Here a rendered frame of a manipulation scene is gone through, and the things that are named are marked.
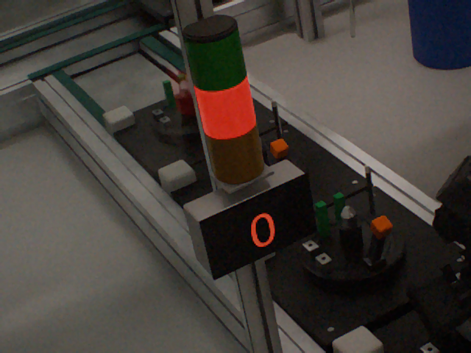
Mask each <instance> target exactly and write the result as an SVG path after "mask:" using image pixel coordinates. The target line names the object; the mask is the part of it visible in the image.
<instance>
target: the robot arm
mask: <svg viewBox="0 0 471 353"><path fill-rule="evenodd" d="M436 199H437V200H439V201H440V202H441V203H442V205H441V207H439V208H437V209H435V213H434V214H435V216H434V218H433V221H432V226H433V228H434V230H435V231H436V232H437V233H438V235H439V236H440V237H441V238H442V240H443V241H444V242H445V243H448V244H449V243H452V242H453V241H457V242H458V243H459V245H461V244H462V245H464V248H465V249H464V250H463V251H461V252H459V254H460V255H461V259H462V260H463V261H464V263H469V265H468V266H466V267H464V268H463V269H461V270H460V275H461V276H462V277H463V278H462V279H458V277H457V276H456V275H455V273H454V271H453V269H452V267H451V266H450V264H449V263H448V264H447V265H446V266H444V267H442V268H440V269H435V270H432V271H430V272H428V273H427V274H425V275H423V276H421V277H418V279H416V280H414V281H413V282H411V283H409V284H408V285H407V286H406V289H405V292H406V294H407V296H408V298H409V299H410V301H411V303H412V305H413V307H414V309H415V310H416V312H417V314H418V316H419V317H420V319H421V321H422V324H423V325H424V327H425V329H426V330H427V332H428V334H429V335H430V337H431V338H434V339H438V338H440V337H441V336H443V335H444V334H446V333H448V332H449V331H451V330H453V329H455V328H456V327H459V326H461V325H462V324H463V323H464V322H466V321H467V319H469V318H471V296H470V295H471V291H470V290H471V277H470V278H469V279H468V280H467V281H464V279H466V276H467V277H468V276H469V275H470V276H471V155H470V156H468V155H467V156H466V157H465V158H464V159H463V162H462V163H461V164H460V165H459V166H458V167H457V168H456V169H455V171H454V172H453V173H452V174H451V175H450V176H449V178H448V180H447V181H446V182H445V183H444V184H443V186H442V187H441V188H440V190H439V191H438V193H437V194H436Z"/></svg>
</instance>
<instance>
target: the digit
mask: <svg viewBox="0 0 471 353"><path fill-rule="evenodd" d="M235 219H236V222H238V229H239V233H240V237H241V243H242V248H243V251H244V258H245V262H247V261H248V260H251V259H252V258H254V257H257V256H258V255H260V254H263V253H266V252H268V251H270V250H272V249H274V248H276V247H279V246H280V245H282V244H284V243H286V242H287V241H286V234H285V229H284V224H283V216H282V212H281V207H280V200H279V195H278V194H275V195H273V196H270V197H269V198H267V199H264V200H261V201H259V202H257V203H255V204H254V205H252V206H249V207H247V208H245V209H243V210H240V211H238V212H236V213H235Z"/></svg>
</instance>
